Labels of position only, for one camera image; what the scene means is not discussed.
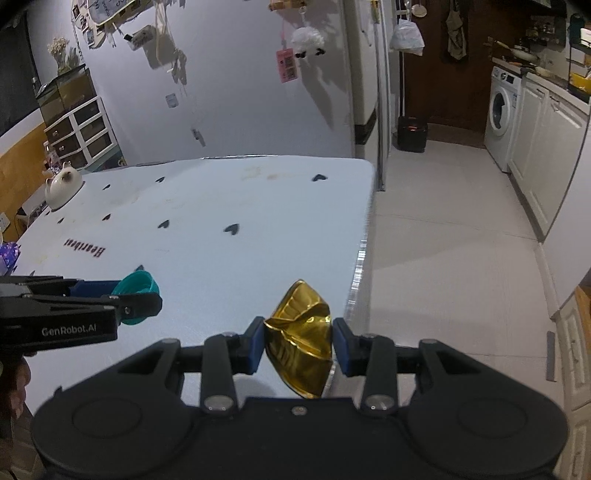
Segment black floor heater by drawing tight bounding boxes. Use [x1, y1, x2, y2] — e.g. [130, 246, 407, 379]
[397, 115, 428, 153]

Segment person's left hand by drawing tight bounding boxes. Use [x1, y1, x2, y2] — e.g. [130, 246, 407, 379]
[0, 355, 32, 423]

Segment glass tank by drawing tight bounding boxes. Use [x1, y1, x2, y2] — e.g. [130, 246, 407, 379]
[36, 65, 98, 127]

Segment white washing machine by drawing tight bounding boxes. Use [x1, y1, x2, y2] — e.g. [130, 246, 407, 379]
[484, 66, 525, 174]

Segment blue patterned object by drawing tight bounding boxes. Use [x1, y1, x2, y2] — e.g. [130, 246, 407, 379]
[0, 243, 21, 273]

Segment pink hanging tag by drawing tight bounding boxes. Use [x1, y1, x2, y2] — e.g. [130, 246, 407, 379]
[276, 47, 298, 84]

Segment dried flower bunch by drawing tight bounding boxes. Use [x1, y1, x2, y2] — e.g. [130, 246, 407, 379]
[47, 37, 81, 75]

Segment gold foil wrapper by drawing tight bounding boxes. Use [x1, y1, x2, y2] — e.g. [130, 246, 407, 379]
[263, 279, 334, 400]

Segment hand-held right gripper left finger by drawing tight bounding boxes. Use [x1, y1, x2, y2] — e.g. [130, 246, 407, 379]
[117, 316, 266, 416]

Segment white drawer unit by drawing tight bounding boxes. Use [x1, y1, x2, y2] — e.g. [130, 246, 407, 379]
[44, 96, 122, 169]

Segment hanging white plastic bag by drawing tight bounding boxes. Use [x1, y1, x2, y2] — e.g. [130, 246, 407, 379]
[389, 18, 426, 56]

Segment white cat-shaped teapot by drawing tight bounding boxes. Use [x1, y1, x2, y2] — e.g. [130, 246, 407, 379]
[44, 162, 84, 209]

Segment teal plastic lid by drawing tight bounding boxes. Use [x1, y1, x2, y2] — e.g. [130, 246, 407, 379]
[113, 271, 161, 326]

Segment hanging apron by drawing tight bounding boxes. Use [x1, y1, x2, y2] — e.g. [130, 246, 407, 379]
[445, 9, 468, 61]

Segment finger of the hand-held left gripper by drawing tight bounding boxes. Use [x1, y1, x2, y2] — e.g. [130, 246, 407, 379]
[0, 292, 163, 324]
[0, 275, 123, 298]

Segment white sheep plush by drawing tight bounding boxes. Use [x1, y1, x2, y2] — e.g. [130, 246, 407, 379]
[291, 27, 328, 59]

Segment small wall pouch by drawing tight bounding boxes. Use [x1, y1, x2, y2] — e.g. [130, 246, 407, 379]
[124, 25, 158, 49]

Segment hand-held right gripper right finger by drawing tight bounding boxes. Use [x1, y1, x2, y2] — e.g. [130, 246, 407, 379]
[332, 316, 481, 416]

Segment white low cabinet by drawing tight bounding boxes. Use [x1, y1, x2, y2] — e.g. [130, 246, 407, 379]
[549, 284, 591, 414]

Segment grey printed wall banner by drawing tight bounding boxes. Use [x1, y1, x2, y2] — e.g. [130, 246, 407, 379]
[88, 0, 141, 28]

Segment white kitchen cabinets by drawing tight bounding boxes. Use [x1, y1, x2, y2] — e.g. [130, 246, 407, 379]
[508, 74, 591, 241]

